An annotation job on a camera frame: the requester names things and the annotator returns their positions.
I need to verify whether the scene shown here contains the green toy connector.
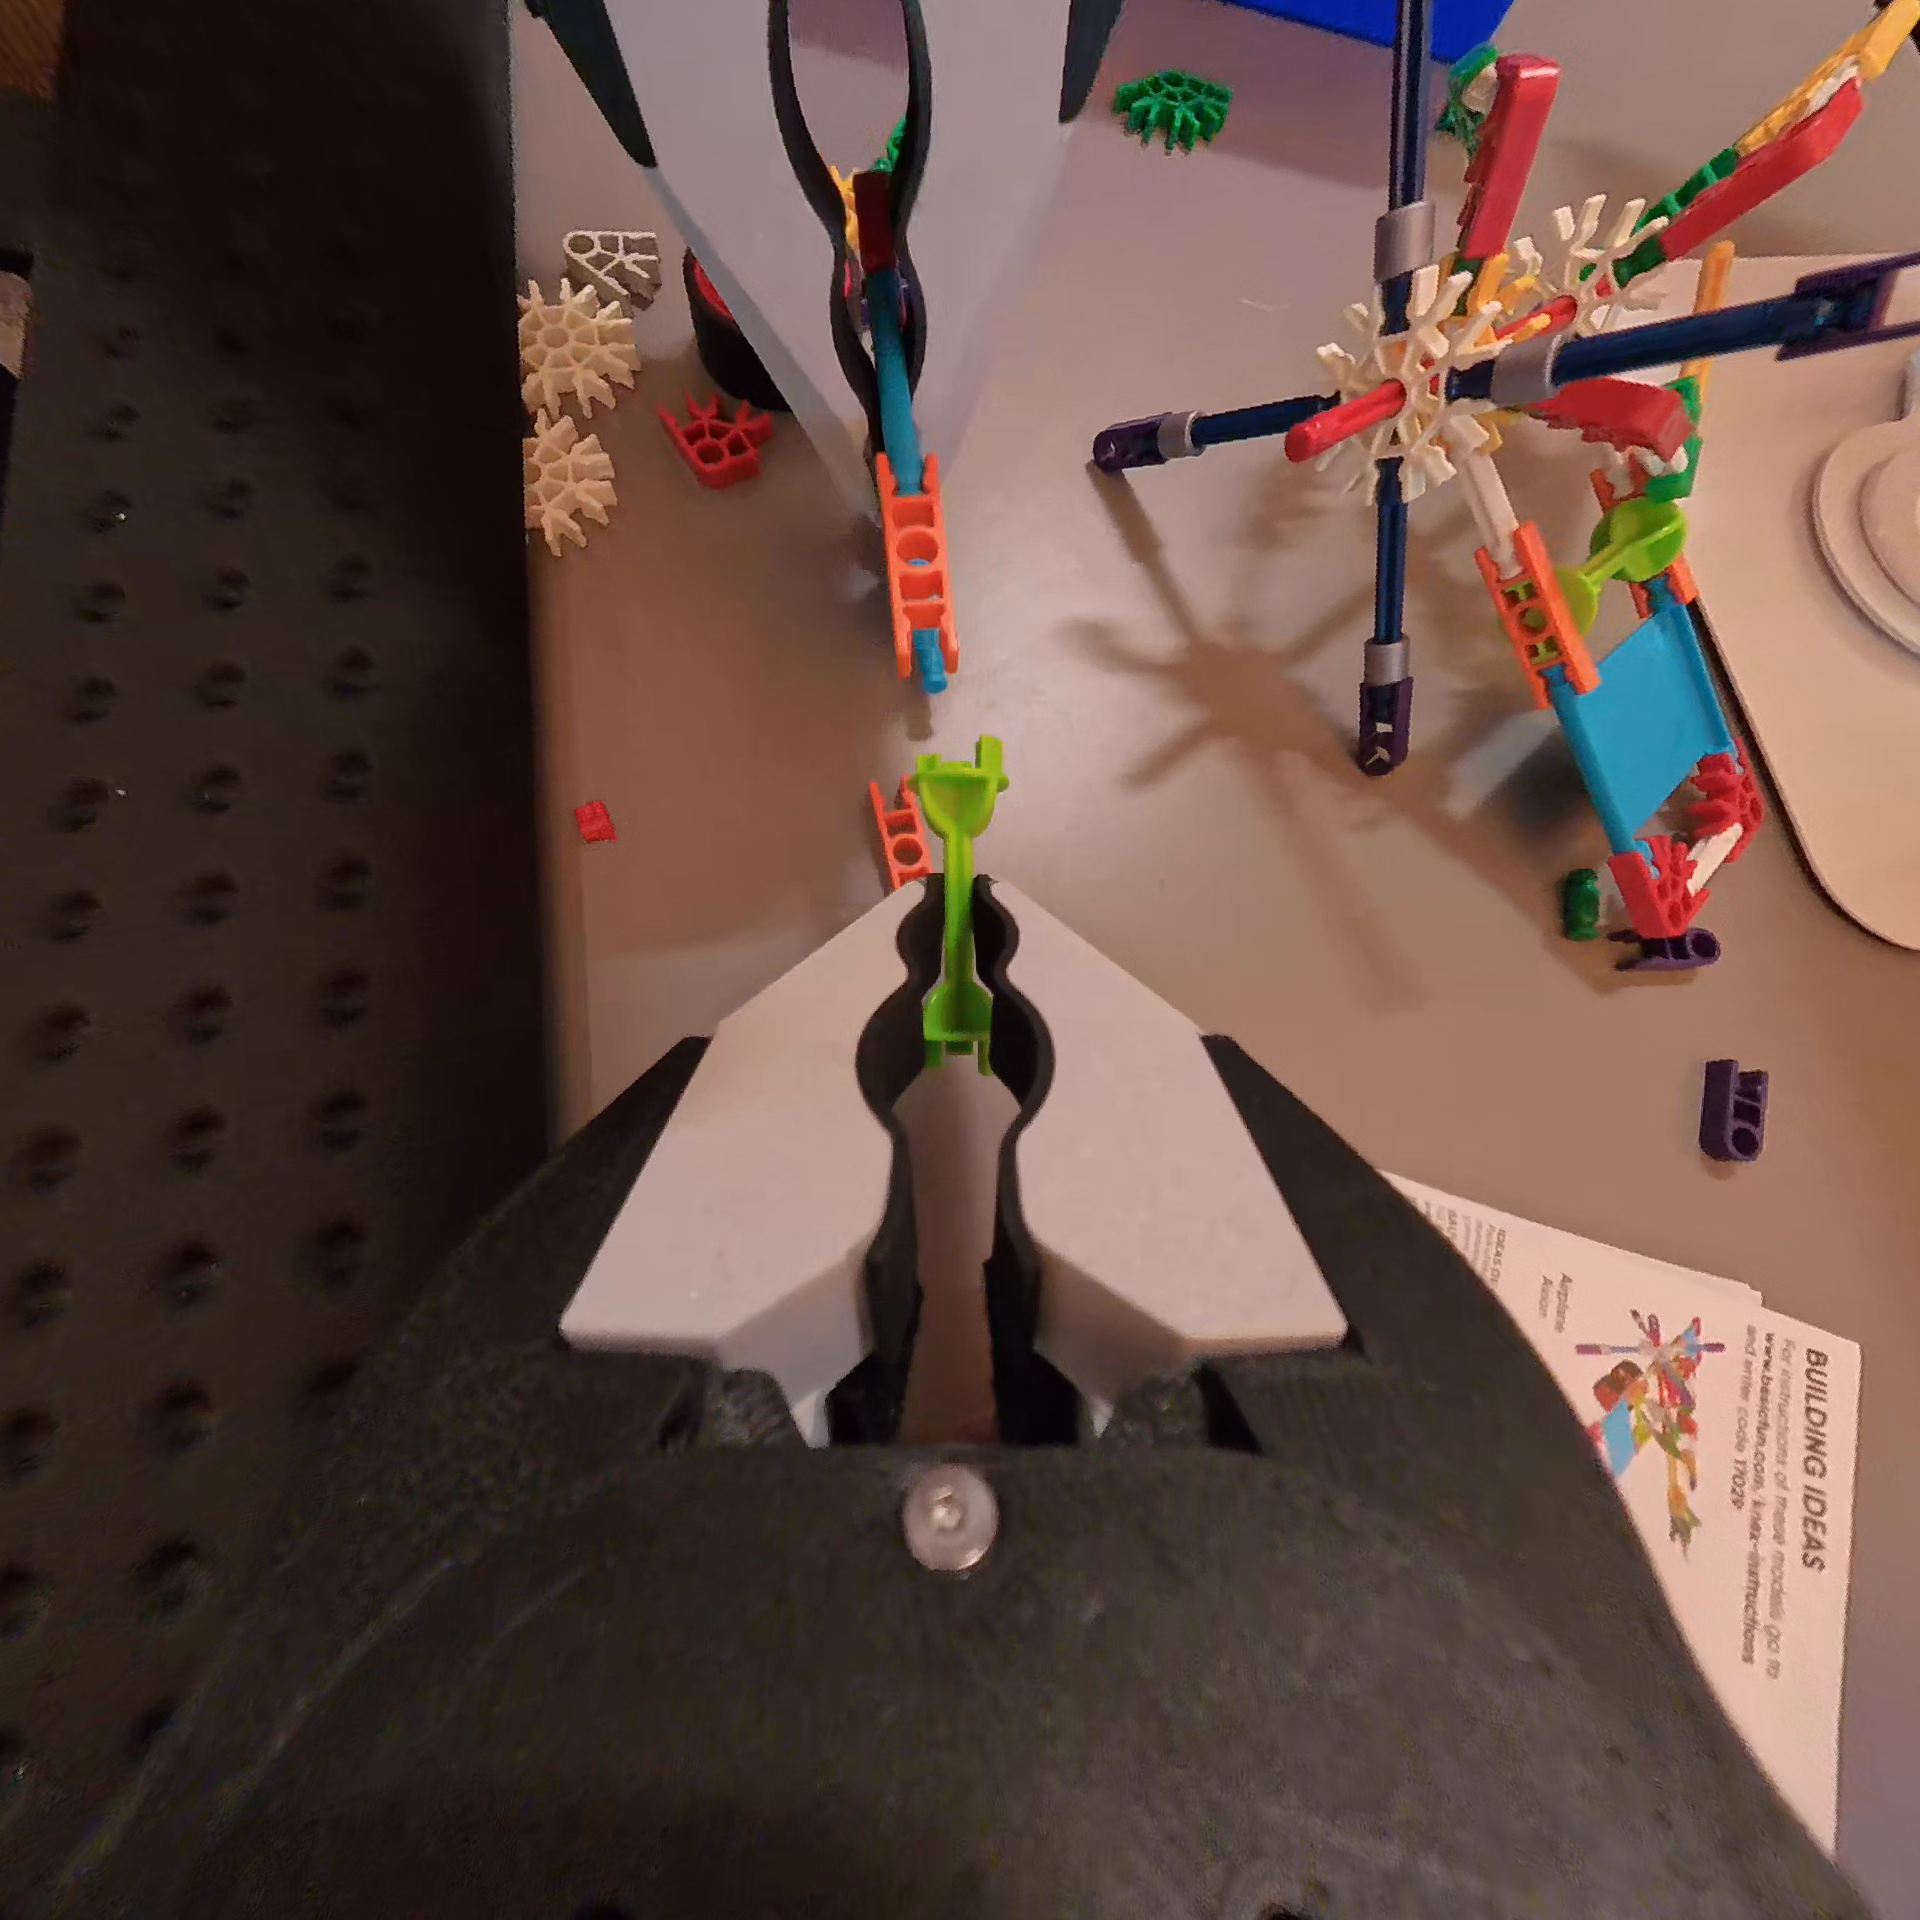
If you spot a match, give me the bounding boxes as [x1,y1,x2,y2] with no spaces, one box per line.
[1109,69,1235,156]

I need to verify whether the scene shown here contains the white document stand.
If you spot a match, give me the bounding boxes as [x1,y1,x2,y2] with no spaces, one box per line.
[1686,252,1920,953]

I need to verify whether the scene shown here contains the black perforated board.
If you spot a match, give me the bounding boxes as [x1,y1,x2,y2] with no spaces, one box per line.
[0,0,552,1920]

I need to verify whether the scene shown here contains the red toy wheel black tyre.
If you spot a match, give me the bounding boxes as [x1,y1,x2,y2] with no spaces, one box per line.
[681,246,790,416]

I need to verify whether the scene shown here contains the yellow green toy piece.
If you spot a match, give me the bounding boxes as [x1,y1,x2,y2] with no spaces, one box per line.
[829,116,912,255]

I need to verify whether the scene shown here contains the white snowflake toy connector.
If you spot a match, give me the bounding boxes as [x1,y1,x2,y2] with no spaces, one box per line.
[517,276,643,422]
[518,412,621,559]

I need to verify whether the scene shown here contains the blue toy panel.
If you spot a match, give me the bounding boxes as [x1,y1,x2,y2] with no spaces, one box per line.
[866,270,957,696]

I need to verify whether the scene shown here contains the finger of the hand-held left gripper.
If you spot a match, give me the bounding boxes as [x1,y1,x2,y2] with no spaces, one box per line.
[593,0,883,521]
[895,0,1077,454]

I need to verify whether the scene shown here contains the instruction booklet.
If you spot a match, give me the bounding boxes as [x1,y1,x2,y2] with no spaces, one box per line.
[1477,1197,1862,1856]

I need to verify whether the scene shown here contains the lime green toy spool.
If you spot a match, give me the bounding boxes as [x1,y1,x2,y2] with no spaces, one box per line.
[904,733,1010,1077]

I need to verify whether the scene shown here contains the colourful toy windmill model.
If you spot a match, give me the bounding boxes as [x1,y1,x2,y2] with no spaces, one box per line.
[1089,0,1920,980]

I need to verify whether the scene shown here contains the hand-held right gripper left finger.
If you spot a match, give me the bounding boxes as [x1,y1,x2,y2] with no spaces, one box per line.
[560,879,950,1449]

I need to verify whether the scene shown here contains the grey toy connector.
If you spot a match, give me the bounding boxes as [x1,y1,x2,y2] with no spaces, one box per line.
[560,227,665,311]

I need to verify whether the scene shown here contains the blue storage bin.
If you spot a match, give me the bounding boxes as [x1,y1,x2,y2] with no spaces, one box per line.
[1221,0,1510,63]

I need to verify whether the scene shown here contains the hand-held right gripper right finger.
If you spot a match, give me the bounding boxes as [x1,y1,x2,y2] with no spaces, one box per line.
[970,873,1351,1449]

